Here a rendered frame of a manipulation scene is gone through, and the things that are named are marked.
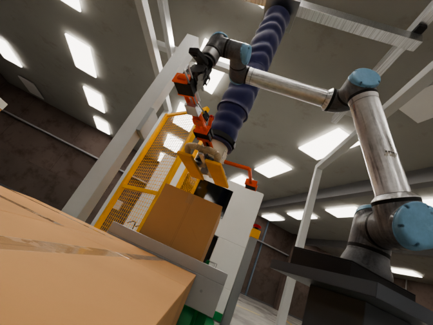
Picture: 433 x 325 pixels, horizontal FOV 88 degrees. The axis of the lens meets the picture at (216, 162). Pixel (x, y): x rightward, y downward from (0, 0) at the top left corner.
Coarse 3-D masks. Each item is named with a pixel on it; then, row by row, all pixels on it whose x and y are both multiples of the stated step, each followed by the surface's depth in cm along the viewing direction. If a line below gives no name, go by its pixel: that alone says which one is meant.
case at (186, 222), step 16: (160, 192) 144; (176, 192) 144; (160, 208) 139; (176, 208) 139; (192, 208) 140; (208, 208) 140; (144, 224) 135; (160, 224) 135; (176, 224) 135; (192, 224) 136; (208, 224) 136; (160, 240) 132; (176, 240) 132; (192, 240) 132; (208, 240) 132; (192, 256) 128
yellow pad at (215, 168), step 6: (210, 162) 127; (216, 162) 126; (210, 168) 134; (216, 168) 130; (222, 168) 130; (216, 174) 138; (222, 174) 135; (216, 180) 148; (222, 180) 143; (222, 186) 154; (228, 186) 153
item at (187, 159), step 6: (180, 156) 136; (186, 156) 133; (192, 156) 133; (186, 162) 142; (192, 162) 138; (186, 168) 152; (192, 168) 147; (198, 168) 146; (192, 174) 158; (198, 174) 152
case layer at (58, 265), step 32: (0, 192) 76; (0, 224) 34; (32, 224) 45; (64, 224) 70; (0, 256) 22; (32, 256) 26; (64, 256) 33; (96, 256) 43; (128, 256) 65; (0, 288) 16; (32, 288) 18; (64, 288) 21; (96, 288) 25; (128, 288) 31; (160, 288) 41; (0, 320) 13; (32, 320) 14; (64, 320) 16; (96, 320) 18; (128, 320) 20; (160, 320) 25
